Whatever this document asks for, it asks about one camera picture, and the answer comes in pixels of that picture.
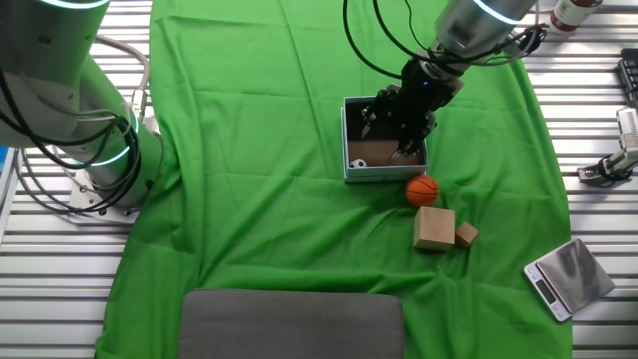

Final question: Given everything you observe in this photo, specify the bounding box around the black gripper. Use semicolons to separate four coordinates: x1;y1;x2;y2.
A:
359;55;466;166

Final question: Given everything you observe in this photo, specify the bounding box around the pale blue gift box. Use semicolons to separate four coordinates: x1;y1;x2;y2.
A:
340;95;430;184

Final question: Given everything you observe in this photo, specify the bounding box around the orange mini basketball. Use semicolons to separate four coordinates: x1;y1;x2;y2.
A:
404;174;441;208

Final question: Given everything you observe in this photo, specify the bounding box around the large wooden block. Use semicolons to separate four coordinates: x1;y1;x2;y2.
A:
412;205;458;253

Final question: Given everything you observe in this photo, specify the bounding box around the small wooden cube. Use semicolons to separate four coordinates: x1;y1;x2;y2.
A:
454;220;480;249

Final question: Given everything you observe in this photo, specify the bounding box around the green cloth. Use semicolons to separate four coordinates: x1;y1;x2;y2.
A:
94;0;574;359

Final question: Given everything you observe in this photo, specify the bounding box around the red white bottle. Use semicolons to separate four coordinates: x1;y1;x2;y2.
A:
549;0;605;35

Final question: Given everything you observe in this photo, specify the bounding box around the grey cushion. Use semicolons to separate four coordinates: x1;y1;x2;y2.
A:
176;288;406;359

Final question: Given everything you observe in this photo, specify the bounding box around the silver digital scale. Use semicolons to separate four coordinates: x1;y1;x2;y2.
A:
522;237;617;324

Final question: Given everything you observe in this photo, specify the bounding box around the black keyboard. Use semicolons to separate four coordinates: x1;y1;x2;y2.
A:
616;47;638;109

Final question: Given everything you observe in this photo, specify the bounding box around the blue mat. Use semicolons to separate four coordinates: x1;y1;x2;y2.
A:
0;146;14;200

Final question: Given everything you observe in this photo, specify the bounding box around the thick black cable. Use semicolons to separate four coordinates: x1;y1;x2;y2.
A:
341;0;406;81

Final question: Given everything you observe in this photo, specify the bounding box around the thin black cable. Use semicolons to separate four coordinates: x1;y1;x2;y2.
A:
371;0;547;65

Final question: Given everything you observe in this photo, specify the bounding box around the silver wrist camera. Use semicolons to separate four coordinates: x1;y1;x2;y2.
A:
511;23;549;57

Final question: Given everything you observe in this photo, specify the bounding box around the small silver camera on mount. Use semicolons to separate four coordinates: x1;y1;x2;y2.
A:
576;147;638;189

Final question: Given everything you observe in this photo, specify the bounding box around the ridged silver camera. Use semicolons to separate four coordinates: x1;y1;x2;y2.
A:
615;106;638;151

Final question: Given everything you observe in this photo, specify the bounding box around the looped black cable bundle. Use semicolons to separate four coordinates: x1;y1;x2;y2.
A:
0;64;144;216

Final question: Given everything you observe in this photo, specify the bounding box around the grey robot hose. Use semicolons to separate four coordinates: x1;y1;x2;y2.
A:
83;29;152;124

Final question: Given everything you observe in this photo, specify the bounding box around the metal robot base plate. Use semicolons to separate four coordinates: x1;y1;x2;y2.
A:
67;174;144;224

